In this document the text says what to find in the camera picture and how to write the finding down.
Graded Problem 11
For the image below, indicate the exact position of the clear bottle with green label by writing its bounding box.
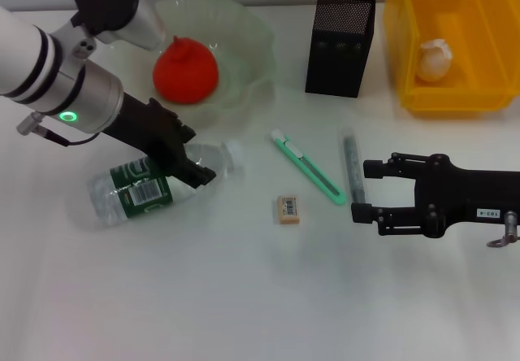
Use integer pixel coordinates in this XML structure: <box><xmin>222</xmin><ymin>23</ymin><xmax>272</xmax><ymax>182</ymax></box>
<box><xmin>87</xmin><ymin>139</ymin><xmax>247</xmax><ymax>228</ymax></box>

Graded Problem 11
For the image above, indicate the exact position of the red-orange fruit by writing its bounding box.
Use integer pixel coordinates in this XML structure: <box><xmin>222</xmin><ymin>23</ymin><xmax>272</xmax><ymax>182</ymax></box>
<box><xmin>152</xmin><ymin>34</ymin><xmax>220</xmax><ymax>105</ymax></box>

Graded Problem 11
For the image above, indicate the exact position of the pale green glass fruit plate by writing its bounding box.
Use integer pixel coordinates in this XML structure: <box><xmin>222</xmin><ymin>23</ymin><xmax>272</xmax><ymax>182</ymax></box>
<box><xmin>154</xmin><ymin>0</ymin><xmax>278</xmax><ymax>128</ymax></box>

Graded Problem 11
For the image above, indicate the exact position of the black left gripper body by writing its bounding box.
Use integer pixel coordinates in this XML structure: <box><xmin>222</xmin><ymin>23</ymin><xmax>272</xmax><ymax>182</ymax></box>
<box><xmin>101</xmin><ymin>90</ymin><xmax>190</xmax><ymax>171</ymax></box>

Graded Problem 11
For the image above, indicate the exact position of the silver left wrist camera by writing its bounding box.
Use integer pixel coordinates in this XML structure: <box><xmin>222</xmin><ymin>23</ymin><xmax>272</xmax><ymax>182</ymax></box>
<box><xmin>69</xmin><ymin>0</ymin><xmax>167</xmax><ymax>51</ymax></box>

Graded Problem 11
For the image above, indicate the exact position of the black mesh pen holder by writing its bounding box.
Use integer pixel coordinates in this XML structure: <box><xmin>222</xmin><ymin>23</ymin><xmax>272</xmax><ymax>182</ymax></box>
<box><xmin>304</xmin><ymin>0</ymin><xmax>377</xmax><ymax>100</ymax></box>

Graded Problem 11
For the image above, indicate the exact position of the beige eraser with barcode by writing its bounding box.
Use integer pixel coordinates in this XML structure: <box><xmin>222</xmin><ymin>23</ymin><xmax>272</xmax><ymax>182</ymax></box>
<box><xmin>277</xmin><ymin>194</ymin><xmax>302</xmax><ymax>226</ymax></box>

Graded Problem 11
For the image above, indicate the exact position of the yellow plastic bin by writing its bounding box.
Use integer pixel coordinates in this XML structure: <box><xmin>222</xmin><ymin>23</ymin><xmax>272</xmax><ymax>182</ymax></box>
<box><xmin>383</xmin><ymin>0</ymin><xmax>520</xmax><ymax>119</ymax></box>

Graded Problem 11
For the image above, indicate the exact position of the grey marker pen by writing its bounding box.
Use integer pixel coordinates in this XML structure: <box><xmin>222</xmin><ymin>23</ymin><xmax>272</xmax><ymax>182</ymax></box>
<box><xmin>338</xmin><ymin>128</ymin><xmax>369</xmax><ymax>206</ymax></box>

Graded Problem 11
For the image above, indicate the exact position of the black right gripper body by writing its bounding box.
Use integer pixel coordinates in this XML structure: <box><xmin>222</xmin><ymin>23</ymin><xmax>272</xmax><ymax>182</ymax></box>
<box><xmin>412</xmin><ymin>153</ymin><xmax>520</xmax><ymax>240</ymax></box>

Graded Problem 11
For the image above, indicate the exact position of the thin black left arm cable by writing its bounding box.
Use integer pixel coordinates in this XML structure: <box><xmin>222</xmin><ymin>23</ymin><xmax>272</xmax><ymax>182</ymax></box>
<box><xmin>15</xmin><ymin>112</ymin><xmax>102</xmax><ymax>147</ymax></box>

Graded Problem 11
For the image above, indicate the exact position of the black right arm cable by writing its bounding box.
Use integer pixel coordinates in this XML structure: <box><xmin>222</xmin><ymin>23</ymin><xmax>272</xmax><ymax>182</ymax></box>
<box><xmin>487</xmin><ymin>210</ymin><xmax>520</xmax><ymax>249</ymax></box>

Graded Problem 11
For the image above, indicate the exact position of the white paper ball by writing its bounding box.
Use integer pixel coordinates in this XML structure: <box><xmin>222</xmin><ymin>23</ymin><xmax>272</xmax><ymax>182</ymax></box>
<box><xmin>414</xmin><ymin>38</ymin><xmax>454</xmax><ymax>82</ymax></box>

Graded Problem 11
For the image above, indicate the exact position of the mint green utility knife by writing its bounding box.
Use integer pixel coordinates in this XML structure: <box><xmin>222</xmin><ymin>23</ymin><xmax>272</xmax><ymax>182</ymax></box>
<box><xmin>270</xmin><ymin>128</ymin><xmax>349</xmax><ymax>207</ymax></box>

